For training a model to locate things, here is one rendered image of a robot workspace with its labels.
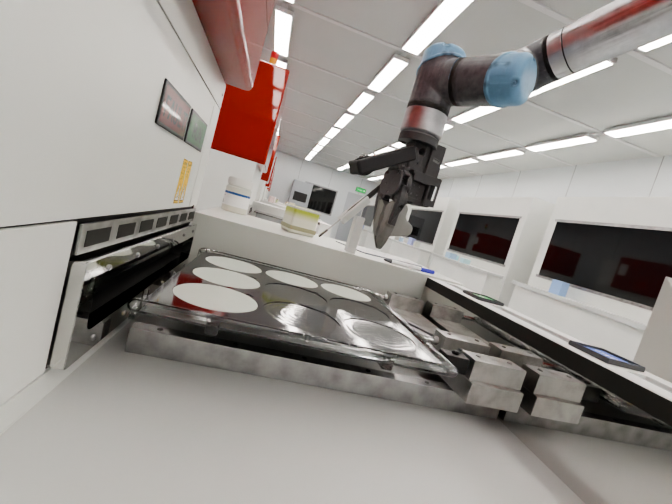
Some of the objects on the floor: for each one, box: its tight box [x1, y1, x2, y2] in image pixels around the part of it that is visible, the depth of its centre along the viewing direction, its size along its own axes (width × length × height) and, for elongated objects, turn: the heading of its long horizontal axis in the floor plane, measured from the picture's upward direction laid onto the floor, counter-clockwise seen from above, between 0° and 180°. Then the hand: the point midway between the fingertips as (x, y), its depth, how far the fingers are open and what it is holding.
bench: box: [508, 197, 672, 362], centre depth 352 cm, size 108×180×200 cm, turn 120°
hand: (376, 241), depth 66 cm, fingers closed
